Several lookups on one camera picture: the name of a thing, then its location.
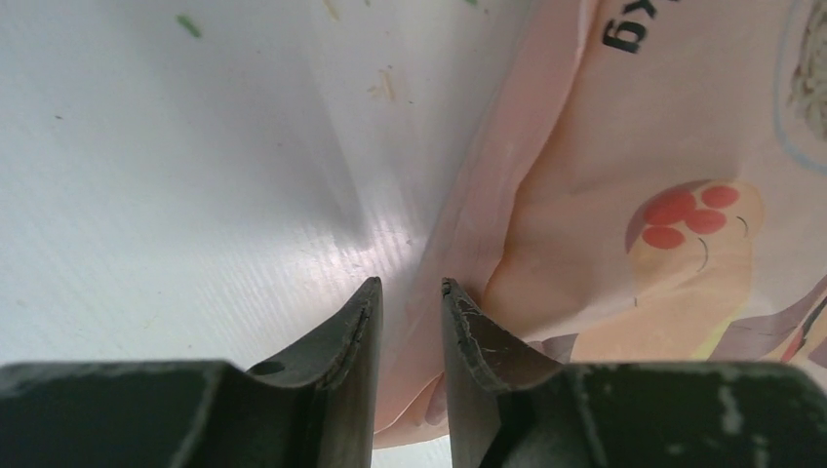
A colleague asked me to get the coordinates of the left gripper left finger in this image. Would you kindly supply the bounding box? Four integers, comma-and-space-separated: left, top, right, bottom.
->
1, 277, 382, 467

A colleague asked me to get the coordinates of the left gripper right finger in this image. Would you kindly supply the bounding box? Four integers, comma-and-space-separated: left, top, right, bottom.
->
442, 278, 826, 467

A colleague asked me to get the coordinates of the pink cat litter bag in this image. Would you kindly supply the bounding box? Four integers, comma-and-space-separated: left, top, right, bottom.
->
374, 1, 826, 449

